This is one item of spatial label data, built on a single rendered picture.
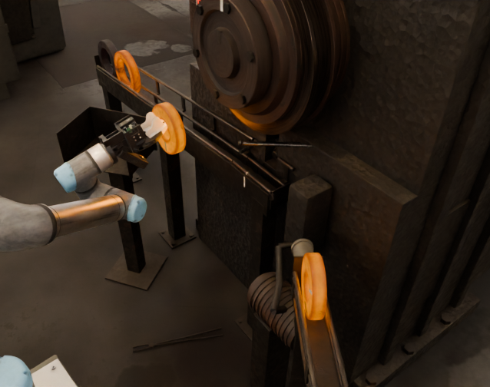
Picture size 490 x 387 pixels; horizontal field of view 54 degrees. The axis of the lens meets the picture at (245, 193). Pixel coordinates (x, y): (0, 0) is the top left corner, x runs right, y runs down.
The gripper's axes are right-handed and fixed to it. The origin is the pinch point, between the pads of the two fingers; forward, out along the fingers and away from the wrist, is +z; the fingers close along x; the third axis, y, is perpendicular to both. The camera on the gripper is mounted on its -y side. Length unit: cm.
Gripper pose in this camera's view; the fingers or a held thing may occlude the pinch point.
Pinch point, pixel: (167, 123)
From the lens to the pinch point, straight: 147.7
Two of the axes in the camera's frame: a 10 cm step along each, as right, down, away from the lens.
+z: 7.8, -5.6, 2.9
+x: -5.9, -5.0, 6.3
